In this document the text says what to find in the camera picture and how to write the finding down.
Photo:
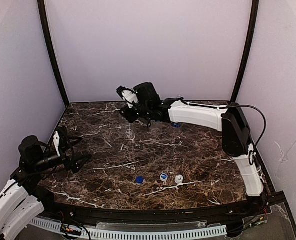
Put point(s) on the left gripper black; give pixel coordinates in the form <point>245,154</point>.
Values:
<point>68,158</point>

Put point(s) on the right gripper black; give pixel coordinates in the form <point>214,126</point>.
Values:
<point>132,113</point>

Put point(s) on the Pepsi bottle blue label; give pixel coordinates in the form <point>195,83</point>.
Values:
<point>176,125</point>

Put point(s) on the blue Pepsi bottle cap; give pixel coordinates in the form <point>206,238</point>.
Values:
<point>139,180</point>

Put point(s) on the white blue bottle cap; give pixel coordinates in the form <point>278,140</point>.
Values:
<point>163,177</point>

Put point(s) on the white sport bottle cap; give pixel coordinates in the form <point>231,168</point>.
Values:
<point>178,179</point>

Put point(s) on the small clear bottle white cap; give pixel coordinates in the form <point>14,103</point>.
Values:
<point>127,128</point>

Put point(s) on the Pocari Sweat bottle blue label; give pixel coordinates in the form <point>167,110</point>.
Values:
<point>155,128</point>

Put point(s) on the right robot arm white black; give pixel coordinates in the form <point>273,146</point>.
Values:
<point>143,102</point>

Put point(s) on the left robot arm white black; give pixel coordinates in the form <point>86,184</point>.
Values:
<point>22,198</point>

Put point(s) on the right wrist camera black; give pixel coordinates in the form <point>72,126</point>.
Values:
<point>128,95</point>

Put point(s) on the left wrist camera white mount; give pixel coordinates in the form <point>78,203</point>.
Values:
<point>56,142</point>

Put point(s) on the black table front rail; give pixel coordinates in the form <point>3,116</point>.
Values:
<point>224,214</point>

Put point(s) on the small circuit board with wires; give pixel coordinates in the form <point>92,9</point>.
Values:
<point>70,231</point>

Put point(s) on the grey slotted cable duct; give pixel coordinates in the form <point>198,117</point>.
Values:
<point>103,234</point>

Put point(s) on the black left corner post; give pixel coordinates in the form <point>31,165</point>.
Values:
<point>51,52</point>

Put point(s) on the black corner post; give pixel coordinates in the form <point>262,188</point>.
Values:
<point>246,50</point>
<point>51,52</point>

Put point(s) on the black right corner post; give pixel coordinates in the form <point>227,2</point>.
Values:
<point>246,50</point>

